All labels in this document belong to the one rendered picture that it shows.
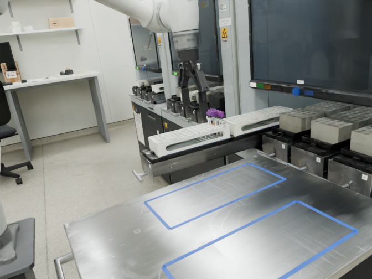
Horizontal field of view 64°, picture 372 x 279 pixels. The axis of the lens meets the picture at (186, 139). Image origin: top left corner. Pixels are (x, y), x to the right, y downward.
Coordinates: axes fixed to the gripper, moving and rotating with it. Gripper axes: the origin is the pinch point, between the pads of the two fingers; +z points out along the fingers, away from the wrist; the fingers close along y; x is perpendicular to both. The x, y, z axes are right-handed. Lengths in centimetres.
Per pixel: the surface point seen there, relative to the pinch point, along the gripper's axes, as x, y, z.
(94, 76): 9, -284, 8
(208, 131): 1.9, 5.0, 9.2
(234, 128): 13.3, 4.7, 11.1
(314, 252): -12, 66, 13
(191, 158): -7.1, 6.8, 16.5
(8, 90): -84, -284, 7
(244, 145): 16.1, 6.9, 18.3
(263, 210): -11, 51, 13
